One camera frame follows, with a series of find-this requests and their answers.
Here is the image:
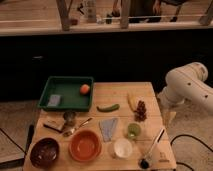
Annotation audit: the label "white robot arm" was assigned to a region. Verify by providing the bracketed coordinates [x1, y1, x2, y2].
[158, 62, 213, 115]

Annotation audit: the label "small metal cup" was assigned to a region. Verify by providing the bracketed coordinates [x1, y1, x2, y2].
[63, 111, 76, 126]

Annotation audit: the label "green plastic cup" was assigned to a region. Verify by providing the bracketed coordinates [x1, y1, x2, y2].
[127, 123, 141, 139]

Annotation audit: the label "white cup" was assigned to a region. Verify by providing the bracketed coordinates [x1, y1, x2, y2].
[113, 138, 133, 159]

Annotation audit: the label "orange fruit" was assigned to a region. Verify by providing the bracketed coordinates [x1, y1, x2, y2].
[80, 84, 90, 95]

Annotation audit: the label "yellow banana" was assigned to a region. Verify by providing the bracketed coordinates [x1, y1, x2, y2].
[127, 93, 137, 112]

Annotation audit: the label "green plastic tray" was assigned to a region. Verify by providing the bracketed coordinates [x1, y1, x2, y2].
[38, 76, 94, 112]

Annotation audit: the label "grey folded cloth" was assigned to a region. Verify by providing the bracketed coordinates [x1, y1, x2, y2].
[99, 118, 118, 142]

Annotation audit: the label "dark red grapes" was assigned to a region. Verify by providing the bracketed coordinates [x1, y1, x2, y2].
[135, 101, 147, 122]

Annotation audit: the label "grey sponge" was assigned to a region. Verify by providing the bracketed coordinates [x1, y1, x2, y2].
[47, 94, 61, 107]

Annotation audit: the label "orange bowl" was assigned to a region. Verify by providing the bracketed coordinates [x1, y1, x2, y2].
[69, 129, 102, 162]

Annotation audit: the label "dark brown bowl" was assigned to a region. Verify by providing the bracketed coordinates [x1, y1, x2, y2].
[30, 138, 59, 169]

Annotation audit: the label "black handled brush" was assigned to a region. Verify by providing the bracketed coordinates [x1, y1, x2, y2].
[138, 128, 165, 170]

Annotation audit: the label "black cable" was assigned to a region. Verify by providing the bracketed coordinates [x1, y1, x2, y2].
[170, 133, 213, 171]

